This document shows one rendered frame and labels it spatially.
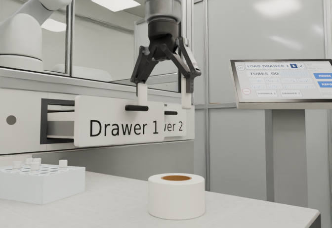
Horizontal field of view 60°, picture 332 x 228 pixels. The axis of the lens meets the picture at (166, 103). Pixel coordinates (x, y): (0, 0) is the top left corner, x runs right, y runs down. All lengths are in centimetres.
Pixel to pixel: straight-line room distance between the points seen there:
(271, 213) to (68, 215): 24
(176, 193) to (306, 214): 16
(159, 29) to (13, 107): 38
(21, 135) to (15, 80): 13
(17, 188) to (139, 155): 58
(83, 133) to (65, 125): 8
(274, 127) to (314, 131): 77
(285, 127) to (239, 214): 114
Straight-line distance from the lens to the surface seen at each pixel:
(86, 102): 65
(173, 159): 114
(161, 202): 34
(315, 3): 236
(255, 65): 154
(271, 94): 140
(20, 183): 46
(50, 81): 78
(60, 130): 73
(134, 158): 97
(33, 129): 76
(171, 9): 71
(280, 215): 39
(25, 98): 75
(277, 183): 151
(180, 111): 114
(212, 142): 259
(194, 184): 34
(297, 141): 151
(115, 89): 91
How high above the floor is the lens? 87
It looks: 4 degrees up
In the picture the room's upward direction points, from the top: straight up
